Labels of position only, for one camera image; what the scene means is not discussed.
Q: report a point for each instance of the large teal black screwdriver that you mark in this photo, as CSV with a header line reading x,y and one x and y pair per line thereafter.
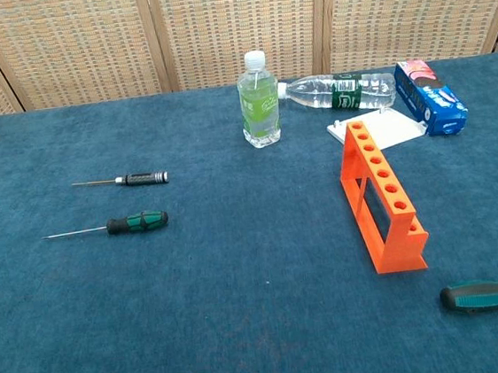
x,y
488,296

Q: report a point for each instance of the black silver precision screwdriver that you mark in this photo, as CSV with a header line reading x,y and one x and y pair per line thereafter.
x,y
143,178

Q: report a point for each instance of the small green black screwdriver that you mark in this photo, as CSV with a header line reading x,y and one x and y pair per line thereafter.
x,y
139,221

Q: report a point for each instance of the orange perforated block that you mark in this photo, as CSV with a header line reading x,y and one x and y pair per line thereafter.
x,y
382,208

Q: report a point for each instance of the light green label water bottle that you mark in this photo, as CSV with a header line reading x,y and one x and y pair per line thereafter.
x,y
259,105

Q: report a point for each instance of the blue table cloth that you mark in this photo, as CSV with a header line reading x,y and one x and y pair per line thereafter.
x,y
221,265

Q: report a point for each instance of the dark green label water bottle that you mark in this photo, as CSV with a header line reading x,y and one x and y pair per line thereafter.
x,y
346,92

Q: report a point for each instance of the woven wicker folding screen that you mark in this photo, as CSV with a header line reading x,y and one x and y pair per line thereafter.
x,y
232,28

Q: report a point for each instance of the blue cookie box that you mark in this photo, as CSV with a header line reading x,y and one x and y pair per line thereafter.
x,y
426,96

